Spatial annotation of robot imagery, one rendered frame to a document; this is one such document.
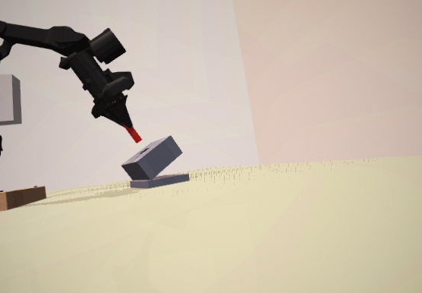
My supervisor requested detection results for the red peg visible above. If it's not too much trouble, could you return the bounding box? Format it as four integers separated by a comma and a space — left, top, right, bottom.
122, 124, 142, 143

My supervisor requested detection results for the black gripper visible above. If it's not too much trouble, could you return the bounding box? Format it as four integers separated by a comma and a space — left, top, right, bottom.
81, 68, 133, 128

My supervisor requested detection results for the grey sloped panel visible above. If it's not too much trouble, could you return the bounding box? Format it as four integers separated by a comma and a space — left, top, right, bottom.
121, 135, 190, 188

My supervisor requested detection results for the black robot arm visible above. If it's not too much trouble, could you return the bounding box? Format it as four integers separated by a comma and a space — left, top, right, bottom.
0, 20, 134, 85

